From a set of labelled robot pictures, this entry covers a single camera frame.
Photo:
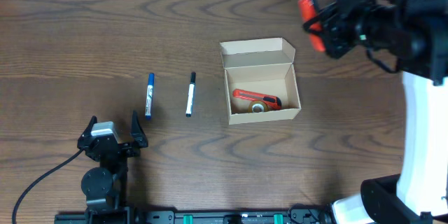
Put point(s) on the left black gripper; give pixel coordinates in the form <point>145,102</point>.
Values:
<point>124,147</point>

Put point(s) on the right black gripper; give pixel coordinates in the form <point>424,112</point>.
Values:
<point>336,28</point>

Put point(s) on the blue whiteboard marker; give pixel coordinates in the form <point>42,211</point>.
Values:
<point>149,96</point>

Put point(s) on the red utility knife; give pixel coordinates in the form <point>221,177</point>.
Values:
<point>271,101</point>

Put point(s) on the yellow tape roll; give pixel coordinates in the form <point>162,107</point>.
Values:
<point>258,107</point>

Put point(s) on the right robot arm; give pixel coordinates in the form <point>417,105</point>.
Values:
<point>415,33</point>

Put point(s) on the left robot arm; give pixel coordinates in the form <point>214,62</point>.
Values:
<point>105,186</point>

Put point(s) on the black whiteboard marker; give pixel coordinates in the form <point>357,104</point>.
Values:
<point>191,94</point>

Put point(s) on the open cardboard box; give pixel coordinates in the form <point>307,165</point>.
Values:
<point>260,81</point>

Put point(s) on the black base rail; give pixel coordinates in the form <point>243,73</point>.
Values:
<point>294,215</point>

